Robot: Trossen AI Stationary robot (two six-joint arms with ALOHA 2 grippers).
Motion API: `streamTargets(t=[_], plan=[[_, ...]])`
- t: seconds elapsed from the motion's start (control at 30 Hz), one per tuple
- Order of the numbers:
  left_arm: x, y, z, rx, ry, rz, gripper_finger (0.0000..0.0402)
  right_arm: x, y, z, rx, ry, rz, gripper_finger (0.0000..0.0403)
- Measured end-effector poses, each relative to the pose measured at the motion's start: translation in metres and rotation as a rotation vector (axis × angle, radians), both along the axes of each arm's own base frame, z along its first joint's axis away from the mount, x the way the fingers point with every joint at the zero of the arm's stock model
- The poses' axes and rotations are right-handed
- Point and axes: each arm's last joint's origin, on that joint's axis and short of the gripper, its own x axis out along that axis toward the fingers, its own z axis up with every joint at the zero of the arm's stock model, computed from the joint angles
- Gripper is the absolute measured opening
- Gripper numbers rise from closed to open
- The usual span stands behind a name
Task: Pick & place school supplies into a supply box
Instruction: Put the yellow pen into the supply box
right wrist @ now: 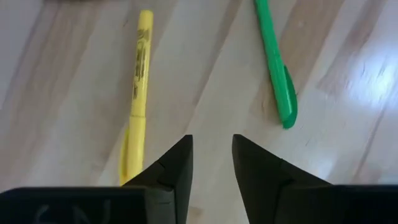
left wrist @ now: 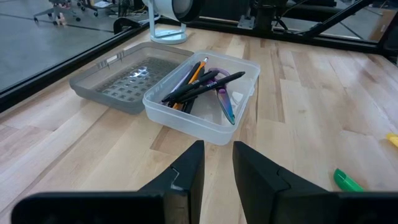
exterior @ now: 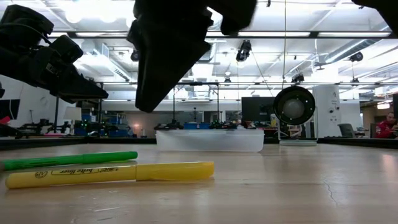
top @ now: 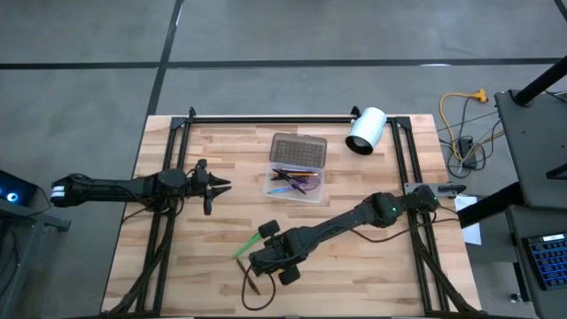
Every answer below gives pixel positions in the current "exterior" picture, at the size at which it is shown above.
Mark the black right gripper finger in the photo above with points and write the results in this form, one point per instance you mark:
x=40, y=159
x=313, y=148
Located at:
x=161, y=71

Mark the green marker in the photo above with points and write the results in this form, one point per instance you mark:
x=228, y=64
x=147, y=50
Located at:
x=93, y=158

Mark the clear plastic supply box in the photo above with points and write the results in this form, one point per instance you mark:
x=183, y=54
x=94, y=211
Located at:
x=211, y=141

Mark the yellow highlighter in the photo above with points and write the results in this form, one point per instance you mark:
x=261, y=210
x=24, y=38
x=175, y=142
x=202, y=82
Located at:
x=109, y=174

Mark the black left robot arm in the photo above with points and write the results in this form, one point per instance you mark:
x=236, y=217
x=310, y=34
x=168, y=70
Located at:
x=9, y=62

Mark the small white lampshade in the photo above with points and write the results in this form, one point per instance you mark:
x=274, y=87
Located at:
x=72, y=113

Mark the black ceiling spotlight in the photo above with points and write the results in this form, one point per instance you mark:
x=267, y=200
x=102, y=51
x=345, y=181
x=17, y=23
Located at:
x=298, y=78
x=243, y=51
x=134, y=56
x=356, y=56

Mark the black overhead crossbeam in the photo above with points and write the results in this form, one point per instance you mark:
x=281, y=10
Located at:
x=93, y=34

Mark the blue storage bin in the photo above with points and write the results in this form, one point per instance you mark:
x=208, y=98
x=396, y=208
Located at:
x=196, y=126
x=117, y=132

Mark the black monitor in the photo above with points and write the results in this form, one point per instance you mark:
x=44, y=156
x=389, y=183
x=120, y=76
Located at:
x=258, y=109

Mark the white spot lamp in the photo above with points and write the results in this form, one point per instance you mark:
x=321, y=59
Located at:
x=293, y=107

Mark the white column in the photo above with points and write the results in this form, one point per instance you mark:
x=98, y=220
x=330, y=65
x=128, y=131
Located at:
x=326, y=102

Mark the grey office chair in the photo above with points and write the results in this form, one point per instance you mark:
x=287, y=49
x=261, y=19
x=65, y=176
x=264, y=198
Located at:
x=346, y=130

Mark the person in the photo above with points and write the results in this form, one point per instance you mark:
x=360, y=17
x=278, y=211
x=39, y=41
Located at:
x=385, y=129

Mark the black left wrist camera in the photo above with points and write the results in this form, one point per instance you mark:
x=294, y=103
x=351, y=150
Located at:
x=66, y=48

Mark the black wall screen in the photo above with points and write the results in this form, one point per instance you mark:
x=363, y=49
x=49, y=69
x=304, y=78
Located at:
x=9, y=109

